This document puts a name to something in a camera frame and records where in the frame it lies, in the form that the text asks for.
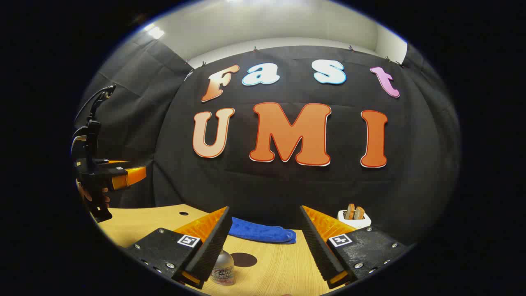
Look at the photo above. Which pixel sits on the white toaster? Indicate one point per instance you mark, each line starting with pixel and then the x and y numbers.
pixel 356 223

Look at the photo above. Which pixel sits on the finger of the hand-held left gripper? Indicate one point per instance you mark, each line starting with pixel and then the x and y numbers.
pixel 131 176

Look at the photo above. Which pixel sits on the blue towel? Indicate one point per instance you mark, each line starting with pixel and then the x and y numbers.
pixel 263 232

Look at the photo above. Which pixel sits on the toasted bread slice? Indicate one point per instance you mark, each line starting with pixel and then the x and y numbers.
pixel 359 213
pixel 350 211

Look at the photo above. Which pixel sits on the ceiling light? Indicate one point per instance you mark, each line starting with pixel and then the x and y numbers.
pixel 155 32

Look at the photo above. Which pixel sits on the silver water bottle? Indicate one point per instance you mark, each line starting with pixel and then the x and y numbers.
pixel 224 267

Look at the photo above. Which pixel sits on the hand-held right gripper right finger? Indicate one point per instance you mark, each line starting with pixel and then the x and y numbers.
pixel 318 246

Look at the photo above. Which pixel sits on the dark brown round coaster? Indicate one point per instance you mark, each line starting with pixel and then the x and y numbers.
pixel 245 260

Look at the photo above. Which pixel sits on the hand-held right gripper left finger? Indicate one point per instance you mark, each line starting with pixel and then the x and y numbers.
pixel 213 246

